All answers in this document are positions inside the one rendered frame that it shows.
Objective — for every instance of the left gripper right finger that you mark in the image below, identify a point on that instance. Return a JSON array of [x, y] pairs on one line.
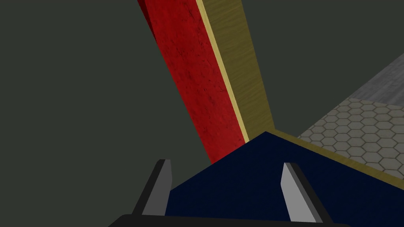
[[298, 198]]

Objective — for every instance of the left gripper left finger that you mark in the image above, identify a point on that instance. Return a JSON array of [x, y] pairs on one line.
[[156, 195]]

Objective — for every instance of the red door leaf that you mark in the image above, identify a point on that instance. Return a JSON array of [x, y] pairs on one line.
[[195, 82]]

